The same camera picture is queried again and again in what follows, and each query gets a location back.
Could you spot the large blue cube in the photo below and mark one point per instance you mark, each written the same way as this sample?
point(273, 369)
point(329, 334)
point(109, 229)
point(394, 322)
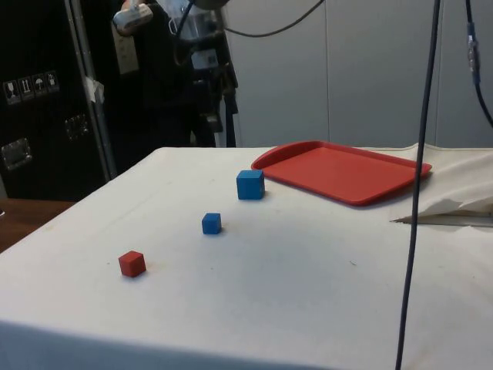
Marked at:
point(250, 187)

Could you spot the small blue cube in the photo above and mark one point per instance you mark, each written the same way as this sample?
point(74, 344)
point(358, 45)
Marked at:
point(211, 224)

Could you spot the pale locker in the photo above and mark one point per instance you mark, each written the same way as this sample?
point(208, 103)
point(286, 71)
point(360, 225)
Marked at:
point(379, 77)
point(458, 108)
point(281, 85)

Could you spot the red tray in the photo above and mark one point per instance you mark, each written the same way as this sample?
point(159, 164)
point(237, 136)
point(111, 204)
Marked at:
point(339, 175)

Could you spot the black cabinet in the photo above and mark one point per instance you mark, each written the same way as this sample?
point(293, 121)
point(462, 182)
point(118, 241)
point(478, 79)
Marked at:
point(42, 127)

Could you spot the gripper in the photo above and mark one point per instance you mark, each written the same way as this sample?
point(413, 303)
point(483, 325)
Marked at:
point(163, 61)

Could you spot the small red cube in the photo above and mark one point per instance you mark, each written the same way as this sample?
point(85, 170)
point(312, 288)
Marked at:
point(131, 265)

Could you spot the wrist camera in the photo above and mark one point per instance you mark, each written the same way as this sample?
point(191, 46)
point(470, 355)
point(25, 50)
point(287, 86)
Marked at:
point(133, 17)

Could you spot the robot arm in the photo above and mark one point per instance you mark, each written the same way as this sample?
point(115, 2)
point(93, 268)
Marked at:
point(196, 23)

